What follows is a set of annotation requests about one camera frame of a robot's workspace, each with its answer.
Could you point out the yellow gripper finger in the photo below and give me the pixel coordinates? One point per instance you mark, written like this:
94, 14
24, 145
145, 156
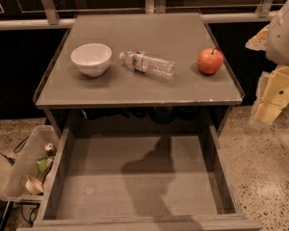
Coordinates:
272, 95

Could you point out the clear plastic water bottle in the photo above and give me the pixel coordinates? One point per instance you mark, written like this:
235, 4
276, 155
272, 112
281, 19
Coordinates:
149, 65

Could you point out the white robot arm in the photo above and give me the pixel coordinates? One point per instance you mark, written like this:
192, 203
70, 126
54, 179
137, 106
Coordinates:
273, 39

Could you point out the open grey top drawer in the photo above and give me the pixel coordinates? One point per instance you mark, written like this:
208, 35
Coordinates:
128, 174

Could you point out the grey cabinet with top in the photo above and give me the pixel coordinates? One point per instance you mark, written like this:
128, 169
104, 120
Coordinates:
178, 37

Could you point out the red apple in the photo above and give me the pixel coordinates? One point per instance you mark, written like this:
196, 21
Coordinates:
209, 61

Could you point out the white ceramic bowl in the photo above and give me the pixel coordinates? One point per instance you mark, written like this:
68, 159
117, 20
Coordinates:
92, 59

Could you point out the metal can in bin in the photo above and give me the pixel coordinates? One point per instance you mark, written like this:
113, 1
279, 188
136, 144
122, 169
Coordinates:
50, 149

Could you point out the green item in bin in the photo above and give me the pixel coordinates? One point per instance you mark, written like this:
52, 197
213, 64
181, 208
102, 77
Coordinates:
44, 164

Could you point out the small beige cup in bin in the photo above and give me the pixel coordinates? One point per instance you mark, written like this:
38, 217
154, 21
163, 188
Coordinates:
33, 185

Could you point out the clear plastic bin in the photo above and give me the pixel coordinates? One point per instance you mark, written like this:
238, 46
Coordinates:
27, 165

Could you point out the metal railing frame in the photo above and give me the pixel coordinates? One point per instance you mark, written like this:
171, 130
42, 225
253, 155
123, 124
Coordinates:
45, 14

